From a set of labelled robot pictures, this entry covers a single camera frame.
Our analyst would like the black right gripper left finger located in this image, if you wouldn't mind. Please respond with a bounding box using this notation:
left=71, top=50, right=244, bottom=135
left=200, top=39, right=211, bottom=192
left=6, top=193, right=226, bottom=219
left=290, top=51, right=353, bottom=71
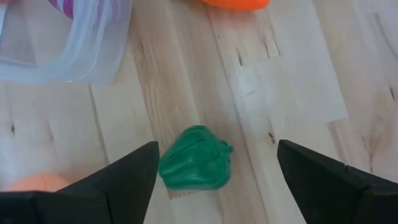
left=0, top=141, right=160, bottom=224

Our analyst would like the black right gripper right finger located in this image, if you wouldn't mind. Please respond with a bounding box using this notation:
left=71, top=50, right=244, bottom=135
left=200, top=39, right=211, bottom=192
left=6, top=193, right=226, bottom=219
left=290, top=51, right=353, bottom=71
left=277, top=139, right=398, bottom=224

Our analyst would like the dark green toy bell pepper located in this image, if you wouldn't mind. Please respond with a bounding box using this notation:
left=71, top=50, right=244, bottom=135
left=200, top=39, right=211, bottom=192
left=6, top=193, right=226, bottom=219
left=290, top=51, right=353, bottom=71
left=158, top=124, right=234, bottom=192

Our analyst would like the clear plastic tupperware container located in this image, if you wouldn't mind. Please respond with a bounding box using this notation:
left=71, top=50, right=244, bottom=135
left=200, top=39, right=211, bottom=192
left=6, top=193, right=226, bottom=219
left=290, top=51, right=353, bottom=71
left=0, top=0, right=134, bottom=85

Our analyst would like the pink orange toy peach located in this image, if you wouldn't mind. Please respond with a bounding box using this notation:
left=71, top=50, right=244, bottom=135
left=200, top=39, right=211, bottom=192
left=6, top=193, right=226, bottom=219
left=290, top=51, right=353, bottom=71
left=2, top=172, right=73, bottom=194

